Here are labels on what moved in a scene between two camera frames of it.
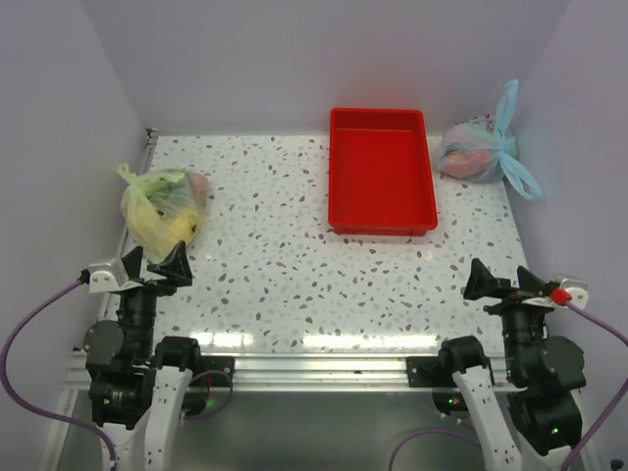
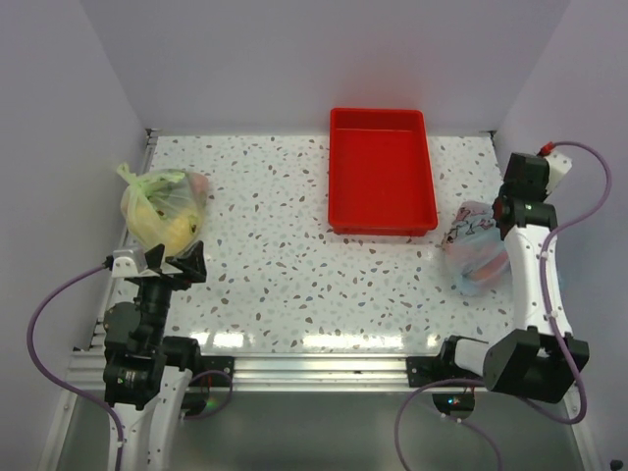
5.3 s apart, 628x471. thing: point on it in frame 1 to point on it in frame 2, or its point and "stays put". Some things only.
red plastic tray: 381,174 stays put
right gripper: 482,282 to 544,184
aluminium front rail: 304,372 stays put
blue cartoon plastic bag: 481,148 to 476,253
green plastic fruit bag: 160,208 stays put
